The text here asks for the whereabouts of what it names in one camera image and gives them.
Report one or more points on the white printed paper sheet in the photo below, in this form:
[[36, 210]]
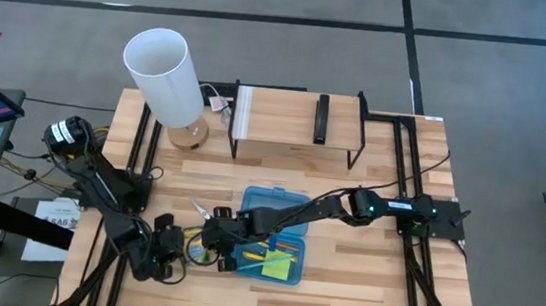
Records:
[[45, 251]]

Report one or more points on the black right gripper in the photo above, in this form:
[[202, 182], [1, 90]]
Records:
[[230, 234]]

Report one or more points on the yellow highlighter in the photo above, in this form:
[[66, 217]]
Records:
[[254, 256]]

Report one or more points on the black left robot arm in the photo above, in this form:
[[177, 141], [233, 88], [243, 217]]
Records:
[[99, 181]]

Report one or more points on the blue translucent pencil case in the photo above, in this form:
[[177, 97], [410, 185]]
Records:
[[273, 200]]

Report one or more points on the green pencil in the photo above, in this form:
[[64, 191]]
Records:
[[252, 265]]

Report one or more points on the wooden shelf riser black frame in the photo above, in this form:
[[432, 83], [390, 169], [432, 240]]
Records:
[[281, 116]]

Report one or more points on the black stapler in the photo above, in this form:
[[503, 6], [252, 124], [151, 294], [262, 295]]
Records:
[[322, 120]]

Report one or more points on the white shade wooden base lamp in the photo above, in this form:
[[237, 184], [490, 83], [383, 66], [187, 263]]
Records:
[[165, 77]]

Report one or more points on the white power adapter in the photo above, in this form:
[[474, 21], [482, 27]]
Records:
[[218, 103]]

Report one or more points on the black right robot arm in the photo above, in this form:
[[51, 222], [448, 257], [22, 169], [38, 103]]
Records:
[[388, 207]]

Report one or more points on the green sticky note pad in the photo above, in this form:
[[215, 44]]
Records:
[[276, 269]]

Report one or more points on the black monitor stand foot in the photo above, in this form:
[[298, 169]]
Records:
[[25, 224]]

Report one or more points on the black aluminium frame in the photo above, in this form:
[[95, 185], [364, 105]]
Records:
[[111, 298], [421, 288]]

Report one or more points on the black right aluminium frame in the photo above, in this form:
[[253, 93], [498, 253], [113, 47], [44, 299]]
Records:
[[421, 288]]

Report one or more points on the yellow green crayon box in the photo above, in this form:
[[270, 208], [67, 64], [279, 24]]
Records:
[[197, 253]]

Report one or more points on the black left aluminium frame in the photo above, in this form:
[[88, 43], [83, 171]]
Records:
[[111, 298]]

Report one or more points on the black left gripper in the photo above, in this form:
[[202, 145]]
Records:
[[169, 243]]

